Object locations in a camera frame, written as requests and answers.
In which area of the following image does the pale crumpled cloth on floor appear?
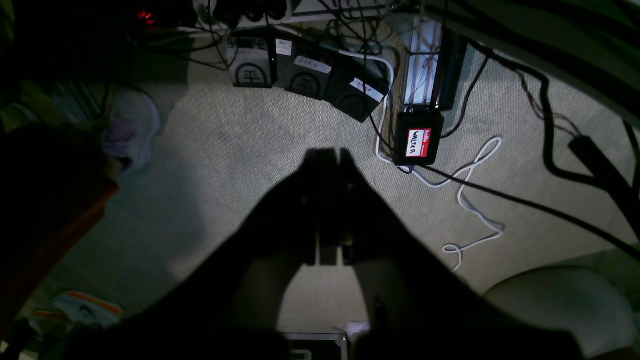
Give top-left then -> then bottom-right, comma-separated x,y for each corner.
98,88 -> 161,173

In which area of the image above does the black foot pedal middle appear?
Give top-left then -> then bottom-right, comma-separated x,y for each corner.
274,35 -> 336,100

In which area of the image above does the black box with red label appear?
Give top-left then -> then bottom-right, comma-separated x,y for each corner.
391,111 -> 444,166

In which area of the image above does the thick black cable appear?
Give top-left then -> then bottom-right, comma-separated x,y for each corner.
410,35 -> 640,261

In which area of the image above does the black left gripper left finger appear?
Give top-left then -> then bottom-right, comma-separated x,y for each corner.
65,148 -> 338,360

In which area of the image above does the white cable on floor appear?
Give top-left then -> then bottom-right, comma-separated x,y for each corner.
338,49 -> 506,272

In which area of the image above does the aluminium table leg frame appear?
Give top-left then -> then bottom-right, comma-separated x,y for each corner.
398,16 -> 468,112

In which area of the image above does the black foot pedal left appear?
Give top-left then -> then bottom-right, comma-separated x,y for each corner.
225,30 -> 274,88

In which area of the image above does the grey office chair seat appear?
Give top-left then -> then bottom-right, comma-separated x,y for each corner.
483,250 -> 640,360

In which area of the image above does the black foot pedal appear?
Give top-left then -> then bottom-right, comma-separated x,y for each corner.
322,55 -> 389,123
225,30 -> 274,88
274,35 -> 336,100

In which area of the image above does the black foot pedal right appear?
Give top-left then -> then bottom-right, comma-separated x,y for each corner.
322,55 -> 389,123

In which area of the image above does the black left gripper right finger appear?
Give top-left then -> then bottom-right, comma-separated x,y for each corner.
339,148 -> 584,360

